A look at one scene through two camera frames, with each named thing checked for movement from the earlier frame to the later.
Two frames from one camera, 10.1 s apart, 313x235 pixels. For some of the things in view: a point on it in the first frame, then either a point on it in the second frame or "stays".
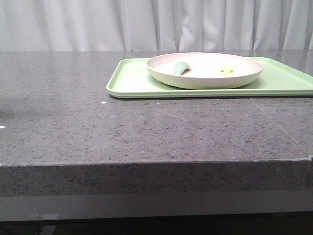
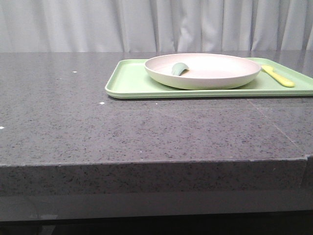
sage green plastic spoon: [180, 67] stays
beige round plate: [209, 70] stays
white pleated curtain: [155, 25] stays
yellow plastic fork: [230, 70] -> [270, 70]
